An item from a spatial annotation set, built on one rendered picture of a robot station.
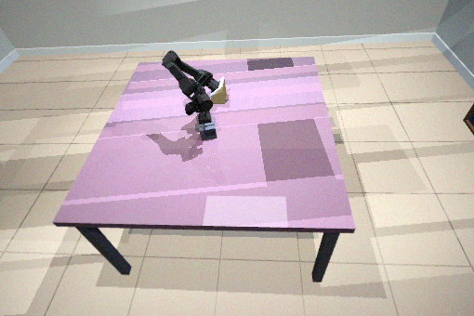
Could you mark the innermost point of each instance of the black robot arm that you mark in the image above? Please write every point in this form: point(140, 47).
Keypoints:
point(201, 79)

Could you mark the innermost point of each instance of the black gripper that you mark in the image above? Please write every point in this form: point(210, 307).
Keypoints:
point(204, 116)

